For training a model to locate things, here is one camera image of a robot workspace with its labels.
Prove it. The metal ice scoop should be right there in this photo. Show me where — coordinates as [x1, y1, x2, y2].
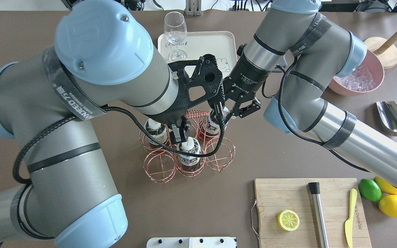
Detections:
[376, 101, 397, 136]

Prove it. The pink bowl with ice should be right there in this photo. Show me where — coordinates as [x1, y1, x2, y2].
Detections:
[328, 50, 385, 96]

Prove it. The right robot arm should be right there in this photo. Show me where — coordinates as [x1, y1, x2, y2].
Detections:
[223, 0, 397, 189]

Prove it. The green lime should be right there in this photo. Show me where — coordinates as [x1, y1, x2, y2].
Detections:
[358, 179, 382, 202]

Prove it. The tea bottle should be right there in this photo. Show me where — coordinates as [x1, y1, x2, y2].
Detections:
[197, 109, 220, 142]
[144, 118, 168, 145]
[175, 137, 203, 173]

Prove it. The clear wine glass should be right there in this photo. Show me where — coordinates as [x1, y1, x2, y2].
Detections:
[164, 11, 187, 62]

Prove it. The aluminium frame post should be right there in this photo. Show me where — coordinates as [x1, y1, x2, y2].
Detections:
[185, 0, 202, 16]

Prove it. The beige plastic tray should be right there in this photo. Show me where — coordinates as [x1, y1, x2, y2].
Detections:
[157, 30, 237, 78]

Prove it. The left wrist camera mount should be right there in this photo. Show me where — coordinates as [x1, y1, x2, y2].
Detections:
[162, 54, 225, 122]

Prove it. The wooden cutting board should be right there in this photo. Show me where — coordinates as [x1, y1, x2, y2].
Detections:
[255, 178, 358, 248]

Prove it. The wooden glass tree stand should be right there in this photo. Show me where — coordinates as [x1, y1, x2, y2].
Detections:
[364, 31, 397, 69]

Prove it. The yellow plastic knife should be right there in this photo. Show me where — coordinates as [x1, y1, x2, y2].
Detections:
[344, 188, 357, 248]

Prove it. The copper wire bottle basket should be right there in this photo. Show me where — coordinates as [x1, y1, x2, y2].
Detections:
[139, 110, 236, 183]

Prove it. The steel muddler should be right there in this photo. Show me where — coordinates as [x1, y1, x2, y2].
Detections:
[308, 182, 330, 248]

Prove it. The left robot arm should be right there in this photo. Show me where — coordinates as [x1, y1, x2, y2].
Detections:
[0, 0, 186, 248]

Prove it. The half lemon slice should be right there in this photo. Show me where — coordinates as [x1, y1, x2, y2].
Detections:
[277, 210, 300, 231]

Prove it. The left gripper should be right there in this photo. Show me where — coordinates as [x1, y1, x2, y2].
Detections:
[150, 112, 191, 145]

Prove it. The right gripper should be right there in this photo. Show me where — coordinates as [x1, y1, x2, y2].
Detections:
[208, 57, 271, 128]

